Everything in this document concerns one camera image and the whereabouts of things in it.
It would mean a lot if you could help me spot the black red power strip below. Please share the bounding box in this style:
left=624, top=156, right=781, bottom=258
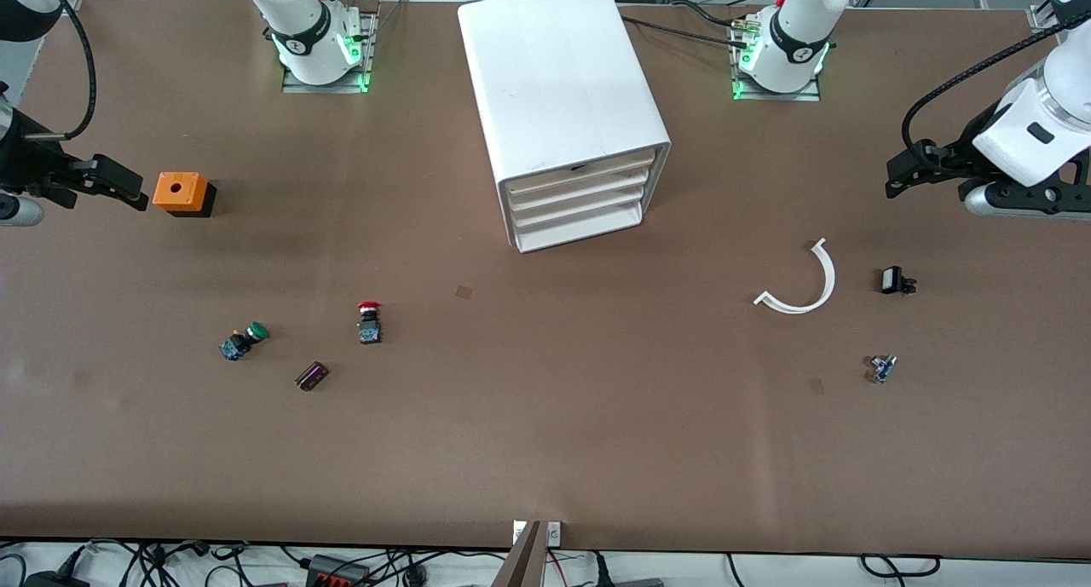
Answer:
left=305, top=555, right=369, bottom=587

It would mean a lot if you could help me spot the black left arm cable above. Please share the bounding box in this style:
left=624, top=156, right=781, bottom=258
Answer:
left=903, top=20, right=1091, bottom=176

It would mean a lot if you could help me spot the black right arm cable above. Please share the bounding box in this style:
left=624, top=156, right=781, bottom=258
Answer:
left=34, top=0, right=97, bottom=141

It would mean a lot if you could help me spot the green push button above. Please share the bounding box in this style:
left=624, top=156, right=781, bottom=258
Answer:
left=219, top=321, right=270, bottom=362

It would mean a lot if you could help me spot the black power adapter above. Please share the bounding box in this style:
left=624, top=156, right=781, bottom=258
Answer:
left=592, top=553, right=666, bottom=587

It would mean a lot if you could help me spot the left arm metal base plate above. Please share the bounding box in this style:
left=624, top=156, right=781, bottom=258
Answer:
left=732, top=16, right=823, bottom=102

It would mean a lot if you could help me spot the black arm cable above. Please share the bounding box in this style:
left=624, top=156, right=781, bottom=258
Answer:
left=903, top=20, right=1091, bottom=176
left=34, top=0, right=97, bottom=141

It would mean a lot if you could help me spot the white metal bracket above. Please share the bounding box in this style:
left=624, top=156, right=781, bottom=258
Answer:
left=512, top=521, right=563, bottom=547

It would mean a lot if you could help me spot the white drawer cabinet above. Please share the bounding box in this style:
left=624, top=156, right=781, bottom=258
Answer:
left=458, top=0, right=672, bottom=254

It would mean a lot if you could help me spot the brown post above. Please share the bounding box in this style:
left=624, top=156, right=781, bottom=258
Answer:
left=493, top=521, right=548, bottom=587

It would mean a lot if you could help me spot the white plastic drawer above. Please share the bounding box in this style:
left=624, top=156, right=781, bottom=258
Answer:
left=508, top=171, right=656, bottom=210
left=515, top=204, right=646, bottom=253
left=503, top=148, right=659, bottom=190
left=511, top=188, right=653, bottom=230

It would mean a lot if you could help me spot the orange box with black base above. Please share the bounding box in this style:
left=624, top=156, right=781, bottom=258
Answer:
left=153, top=172, right=217, bottom=219

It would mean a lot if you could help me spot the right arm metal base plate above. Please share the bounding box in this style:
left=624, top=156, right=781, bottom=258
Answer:
left=281, top=8, right=378, bottom=95

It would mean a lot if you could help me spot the white curved plastic piece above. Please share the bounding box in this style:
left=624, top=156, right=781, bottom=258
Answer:
left=753, top=238, right=837, bottom=315

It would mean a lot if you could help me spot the black looped cable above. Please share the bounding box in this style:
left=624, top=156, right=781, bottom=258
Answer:
left=859, top=555, right=941, bottom=578

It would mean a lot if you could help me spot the black cable on table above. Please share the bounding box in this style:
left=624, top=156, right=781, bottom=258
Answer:
left=621, top=0, right=753, bottom=51

